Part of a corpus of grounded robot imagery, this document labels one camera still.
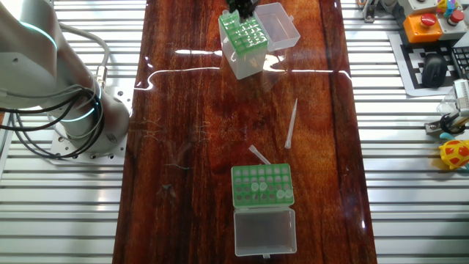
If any yellow orange turtle toy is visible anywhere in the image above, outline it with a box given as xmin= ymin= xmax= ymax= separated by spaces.
xmin=437 ymin=131 xmax=469 ymax=171

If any black keyboard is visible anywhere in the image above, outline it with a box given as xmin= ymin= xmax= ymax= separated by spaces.
xmin=450 ymin=45 xmax=469 ymax=80

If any black computer mouse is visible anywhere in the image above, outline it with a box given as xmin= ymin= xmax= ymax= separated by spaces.
xmin=421 ymin=53 xmax=448 ymax=89

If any small silver metal bracket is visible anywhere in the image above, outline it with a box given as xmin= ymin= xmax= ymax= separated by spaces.
xmin=424 ymin=117 xmax=469 ymax=139

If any grey control button box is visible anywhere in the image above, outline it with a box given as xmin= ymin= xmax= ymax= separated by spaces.
xmin=397 ymin=0 xmax=440 ymax=18

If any black looped cable tie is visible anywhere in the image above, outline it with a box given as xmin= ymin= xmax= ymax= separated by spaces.
xmin=438 ymin=112 xmax=459 ymax=135

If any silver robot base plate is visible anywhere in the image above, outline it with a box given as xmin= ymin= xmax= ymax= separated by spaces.
xmin=48 ymin=84 xmax=136 ymax=166

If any small colourful plastic toy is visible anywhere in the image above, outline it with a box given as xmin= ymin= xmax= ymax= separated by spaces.
xmin=435 ymin=0 xmax=459 ymax=19

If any orange emergency stop box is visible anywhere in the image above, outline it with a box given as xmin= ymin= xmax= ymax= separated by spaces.
xmin=402 ymin=12 xmax=443 ymax=44

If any green clear pipette tip box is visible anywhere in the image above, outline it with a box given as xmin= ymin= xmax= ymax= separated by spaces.
xmin=218 ymin=1 xmax=301 ymax=81
xmin=230 ymin=163 xmax=298 ymax=260

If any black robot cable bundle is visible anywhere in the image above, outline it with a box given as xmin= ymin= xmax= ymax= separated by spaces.
xmin=0 ymin=87 xmax=106 ymax=161

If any grey emergency stop box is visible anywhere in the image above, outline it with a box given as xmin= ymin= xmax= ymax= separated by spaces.
xmin=437 ymin=9 xmax=469 ymax=41

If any glossy brown wooden board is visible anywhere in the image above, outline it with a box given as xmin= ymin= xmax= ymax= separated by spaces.
xmin=111 ymin=0 xmax=378 ymax=264

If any grey cable with metal connector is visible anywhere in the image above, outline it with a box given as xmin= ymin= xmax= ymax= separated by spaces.
xmin=58 ymin=23 xmax=111 ymax=91

